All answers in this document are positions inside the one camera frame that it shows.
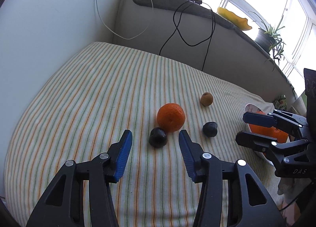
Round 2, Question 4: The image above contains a large orange with stem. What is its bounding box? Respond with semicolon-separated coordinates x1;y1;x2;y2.
248;124;288;143

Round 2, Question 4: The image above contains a floral white ceramic plate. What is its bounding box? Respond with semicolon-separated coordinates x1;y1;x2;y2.
244;103;289;167

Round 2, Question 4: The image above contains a dark plum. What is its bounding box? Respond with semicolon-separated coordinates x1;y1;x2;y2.
148;127;167;148
202;122;218;138

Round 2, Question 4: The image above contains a brown kiwi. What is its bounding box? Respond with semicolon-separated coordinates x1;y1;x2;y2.
200;92;214;107

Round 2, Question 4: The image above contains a medium tangerine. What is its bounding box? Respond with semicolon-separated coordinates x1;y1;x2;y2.
156;103;186;133

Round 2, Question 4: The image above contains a right white gloved hand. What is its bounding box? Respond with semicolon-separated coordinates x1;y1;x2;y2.
277;178;311;204

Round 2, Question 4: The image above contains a green juice carton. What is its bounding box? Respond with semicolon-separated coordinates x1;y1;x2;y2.
273;94;287;111

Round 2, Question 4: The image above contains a potted spider plant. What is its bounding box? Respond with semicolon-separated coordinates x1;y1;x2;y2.
251;11;285;64

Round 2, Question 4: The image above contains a yellow melon rind bowl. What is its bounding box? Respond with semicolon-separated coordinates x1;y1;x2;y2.
217;7;252;31

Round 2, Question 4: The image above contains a striped tablecloth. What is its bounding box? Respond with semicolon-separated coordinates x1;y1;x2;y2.
4;42;283;226

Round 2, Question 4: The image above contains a grey windowsill mat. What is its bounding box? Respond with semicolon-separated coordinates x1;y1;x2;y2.
129;0;296;100

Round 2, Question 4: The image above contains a black cable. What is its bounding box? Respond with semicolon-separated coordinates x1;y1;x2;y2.
159;0;217;72

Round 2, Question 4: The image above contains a white cable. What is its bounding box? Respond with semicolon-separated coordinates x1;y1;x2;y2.
94;0;155;41

